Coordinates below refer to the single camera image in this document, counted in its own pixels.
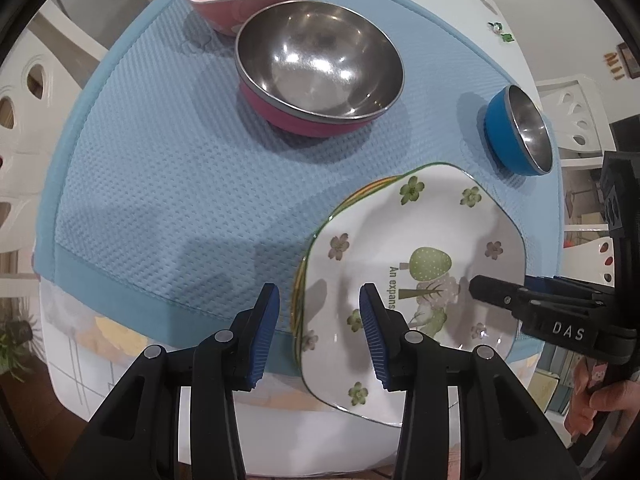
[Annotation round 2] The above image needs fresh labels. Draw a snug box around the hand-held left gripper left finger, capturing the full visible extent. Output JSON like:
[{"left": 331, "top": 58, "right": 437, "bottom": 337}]
[{"left": 55, "top": 282, "right": 281, "bottom": 480}]

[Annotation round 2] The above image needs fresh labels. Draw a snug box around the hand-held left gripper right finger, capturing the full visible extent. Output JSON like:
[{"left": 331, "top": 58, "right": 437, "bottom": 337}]
[{"left": 359, "top": 282, "right": 588, "bottom": 480}]

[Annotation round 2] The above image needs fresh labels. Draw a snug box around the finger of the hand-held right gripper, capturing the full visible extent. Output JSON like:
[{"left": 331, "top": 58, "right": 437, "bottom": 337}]
[
  {"left": 525, "top": 275, "right": 616, "bottom": 309},
  {"left": 467, "top": 275, "right": 531, "bottom": 328}
]

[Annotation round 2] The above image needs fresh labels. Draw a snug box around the small square tree print plate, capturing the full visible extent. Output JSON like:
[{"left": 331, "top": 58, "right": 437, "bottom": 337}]
[{"left": 298, "top": 162, "right": 526, "bottom": 429}]

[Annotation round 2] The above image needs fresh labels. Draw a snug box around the small steel bowl blue outside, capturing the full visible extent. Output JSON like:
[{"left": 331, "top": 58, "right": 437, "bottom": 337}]
[{"left": 482, "top": 85, "right": 553, "bottom": 177}]

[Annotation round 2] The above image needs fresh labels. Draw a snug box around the large steel bowl pink outside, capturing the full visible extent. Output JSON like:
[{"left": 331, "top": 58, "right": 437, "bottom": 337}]
[{"left": 234, "top": 0, "right": 405, "bottom": 138}]

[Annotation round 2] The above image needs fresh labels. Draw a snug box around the person's right hand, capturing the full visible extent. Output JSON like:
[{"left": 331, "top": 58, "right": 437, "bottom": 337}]
[{"left": 565, "top": 360, "right": 640, "bottom": 446}]

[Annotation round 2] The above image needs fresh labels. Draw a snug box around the white dining chair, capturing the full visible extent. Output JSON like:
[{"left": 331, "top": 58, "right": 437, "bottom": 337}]
[
  {"left": 0, "top": 0, "right": 111, "bottom": 256},
  {"left": 536, "top": 76, "right": 623, "bottom": 171},
  {"left": 564, "top": 230, "right": 623, "bottom": 286}
]

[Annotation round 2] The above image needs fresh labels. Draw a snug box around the leaf print table runner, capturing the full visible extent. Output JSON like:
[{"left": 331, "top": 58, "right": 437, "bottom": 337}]
[{"left": 42, "top": 280, "right": 543, "bottom": 403}]

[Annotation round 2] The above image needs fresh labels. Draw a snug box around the blue waffle table mat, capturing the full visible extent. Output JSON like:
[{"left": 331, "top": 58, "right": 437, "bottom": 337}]
[{"left": 32, "top": 0, "right": 561, "bottom": 376}]

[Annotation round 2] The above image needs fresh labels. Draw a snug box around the green potted plant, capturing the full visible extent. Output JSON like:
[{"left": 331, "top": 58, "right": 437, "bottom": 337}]
[{"left": 0, "top": 317, "right": 43, "bottom": 378}]

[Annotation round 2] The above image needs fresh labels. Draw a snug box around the small green table ornament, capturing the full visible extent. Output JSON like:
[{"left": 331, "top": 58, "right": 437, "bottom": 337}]
[{"left": 489, "top": 20, "right": 516, "bottom": 44}]

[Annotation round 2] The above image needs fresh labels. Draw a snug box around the framed wall picture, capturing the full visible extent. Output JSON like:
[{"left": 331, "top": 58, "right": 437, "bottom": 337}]
[{"left": 616, "top": 41, "right": 640, "bottom": 79}]

